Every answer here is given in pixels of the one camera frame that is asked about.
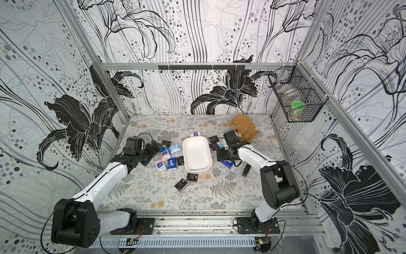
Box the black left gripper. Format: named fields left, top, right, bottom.
left=135, top=140, right=165, bottom=166

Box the blue Vinda tissue pack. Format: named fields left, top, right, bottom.
left=221, top=160, right=234, bottom=169

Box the pink Tempo tissue pack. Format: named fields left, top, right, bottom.
left=154, top=159, right=167, bottom=172

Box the blue pink tissue pack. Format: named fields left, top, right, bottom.
left=160, top=150, right=171, bottom=161

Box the dark blue Tempo tissue pack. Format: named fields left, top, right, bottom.
left=167, top=158, right=178, bottom=170

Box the light blue tissue pack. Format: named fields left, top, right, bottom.
left=168, top=144, right=181, bottom=155

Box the white plastic storage box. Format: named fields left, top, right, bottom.
left=182, top=136, right=213, bottom=174

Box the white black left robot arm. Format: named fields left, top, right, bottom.
left=51, top=138, right=162, bottom=248

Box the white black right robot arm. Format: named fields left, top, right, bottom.
left=216, top=144, right=301, bottom=223

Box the black tissue pack near box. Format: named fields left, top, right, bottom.
left=176, top=156, right=185, bottom=166

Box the pink tissue pack behind box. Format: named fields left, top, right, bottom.
left=190, top=132, right=201, bottom=137

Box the black tissue pack right lower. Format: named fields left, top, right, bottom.
left=209, top=142, right=219, bottom=151

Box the black tissue pack right upper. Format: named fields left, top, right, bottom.
left=209, top=135, right=219, bottom=143

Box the black tissue pack far left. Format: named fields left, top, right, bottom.
left=161, top=140, right=172, bottom=148

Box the brown plush dog toy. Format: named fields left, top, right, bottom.
left=228, top=114, right=260, bottom=142

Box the black tissue pack front right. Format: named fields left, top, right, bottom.
left=186, top=173, right=199, bottom=183

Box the green lidded cup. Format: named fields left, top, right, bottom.
left=291, top=101, right=307, bottom=118

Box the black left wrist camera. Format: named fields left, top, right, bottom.
left=123, top=137, right=144, bottom=156

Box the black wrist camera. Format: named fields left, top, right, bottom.
left=223, top=131, right=240, bottom=147
left=123, top=137, right=144, bottom=156

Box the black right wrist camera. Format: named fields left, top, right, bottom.
left=223, top=131, right=240, bottom=147

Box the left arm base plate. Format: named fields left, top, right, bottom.
left=111, top=218, right=155, bottom=236

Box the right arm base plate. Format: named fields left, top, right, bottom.
left=233, top=217, right=281, bottom=235

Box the white slotted cable duct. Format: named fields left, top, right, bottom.
left=90, top=237, right=256, bottom=249

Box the black wire wall basket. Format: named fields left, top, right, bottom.
left=268, top=63, right=324, bottom=123

